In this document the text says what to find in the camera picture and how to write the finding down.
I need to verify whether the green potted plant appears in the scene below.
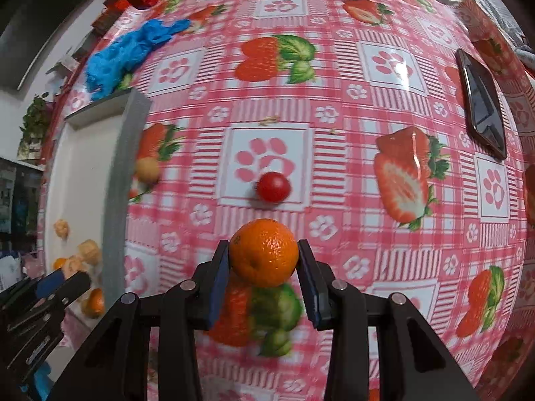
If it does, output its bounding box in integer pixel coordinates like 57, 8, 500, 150
19, 93, 54, 163

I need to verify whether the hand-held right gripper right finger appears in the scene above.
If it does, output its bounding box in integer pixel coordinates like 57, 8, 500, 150
298, 239, 481, 401

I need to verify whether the dark cluttered shelf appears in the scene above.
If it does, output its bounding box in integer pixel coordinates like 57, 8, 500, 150
0, 158, 46, 268

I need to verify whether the red cherry tomato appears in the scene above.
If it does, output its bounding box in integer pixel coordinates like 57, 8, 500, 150
256, 171, 292, 203

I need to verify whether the black smartphone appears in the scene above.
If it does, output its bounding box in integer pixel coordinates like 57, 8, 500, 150
455, 48, 508, 160

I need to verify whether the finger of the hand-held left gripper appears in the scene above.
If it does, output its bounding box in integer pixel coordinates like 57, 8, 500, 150
0, 269, 65, 314
8, 273, 92, 343

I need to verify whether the strawberry print pink tablecloth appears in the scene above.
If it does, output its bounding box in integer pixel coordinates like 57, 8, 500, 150
37, 0, 535, 401

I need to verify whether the white tray with grey rim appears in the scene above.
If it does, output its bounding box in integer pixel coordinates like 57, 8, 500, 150
37, 89, 152, 322

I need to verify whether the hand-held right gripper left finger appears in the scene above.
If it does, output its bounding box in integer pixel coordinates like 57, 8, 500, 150
46, 240, 231, 401

